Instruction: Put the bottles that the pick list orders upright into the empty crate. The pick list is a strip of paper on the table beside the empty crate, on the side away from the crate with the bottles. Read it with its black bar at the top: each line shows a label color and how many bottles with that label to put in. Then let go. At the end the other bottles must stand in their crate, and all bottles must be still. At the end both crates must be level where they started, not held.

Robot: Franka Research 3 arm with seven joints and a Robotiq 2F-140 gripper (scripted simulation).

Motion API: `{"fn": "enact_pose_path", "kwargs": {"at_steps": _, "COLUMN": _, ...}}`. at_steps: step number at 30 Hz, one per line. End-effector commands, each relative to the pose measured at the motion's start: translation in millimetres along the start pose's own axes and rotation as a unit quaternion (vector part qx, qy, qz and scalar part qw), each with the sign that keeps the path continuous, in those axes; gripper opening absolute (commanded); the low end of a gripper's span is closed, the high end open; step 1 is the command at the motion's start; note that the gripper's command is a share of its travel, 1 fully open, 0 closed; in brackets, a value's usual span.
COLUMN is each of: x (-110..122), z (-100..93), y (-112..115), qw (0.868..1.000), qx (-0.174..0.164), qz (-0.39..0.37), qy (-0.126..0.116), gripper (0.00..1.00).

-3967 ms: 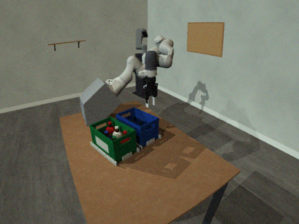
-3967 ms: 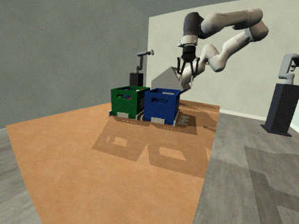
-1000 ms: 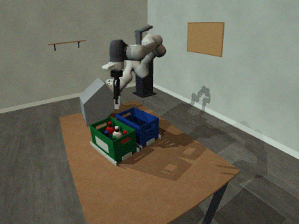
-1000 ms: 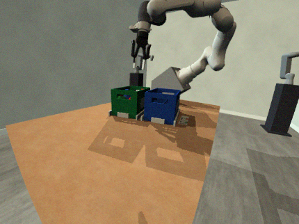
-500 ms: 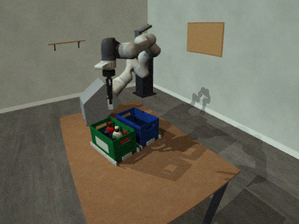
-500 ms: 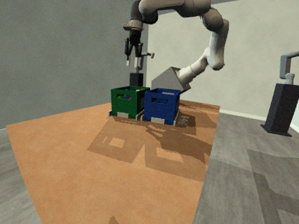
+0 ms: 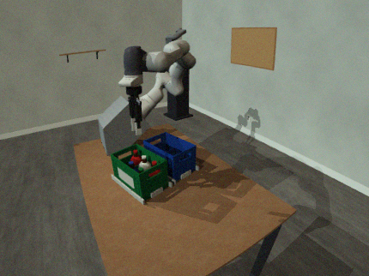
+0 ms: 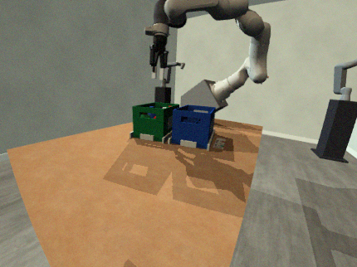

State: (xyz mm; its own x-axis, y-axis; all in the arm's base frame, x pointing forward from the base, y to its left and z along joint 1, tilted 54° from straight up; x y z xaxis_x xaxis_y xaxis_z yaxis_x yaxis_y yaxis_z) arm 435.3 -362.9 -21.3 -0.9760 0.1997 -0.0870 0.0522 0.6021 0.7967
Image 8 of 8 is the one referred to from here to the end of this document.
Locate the blue crate with dividers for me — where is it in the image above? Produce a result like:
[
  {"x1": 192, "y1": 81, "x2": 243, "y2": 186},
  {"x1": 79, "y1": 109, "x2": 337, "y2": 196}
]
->
[{"x1": 172, "y1": 105, "x2": 215, "y2": 149}]

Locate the green crate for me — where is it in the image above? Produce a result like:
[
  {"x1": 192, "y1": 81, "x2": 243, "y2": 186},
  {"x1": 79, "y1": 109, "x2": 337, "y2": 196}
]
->
[{"x1": 132, "y1": 102, "x2": 179, "y2": 142}]

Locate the beige paper pick list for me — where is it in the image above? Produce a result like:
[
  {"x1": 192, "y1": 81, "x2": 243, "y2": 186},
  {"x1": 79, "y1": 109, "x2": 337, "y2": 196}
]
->
[{"x1": 213, "y1": 138, "x2": 226, "y2": 149}]

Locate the blue bottle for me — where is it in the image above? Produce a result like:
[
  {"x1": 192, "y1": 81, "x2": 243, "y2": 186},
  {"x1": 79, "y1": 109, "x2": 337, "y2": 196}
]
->
[{"x1": 147, "y1": 113, "x2": 155, "y2": 119}]

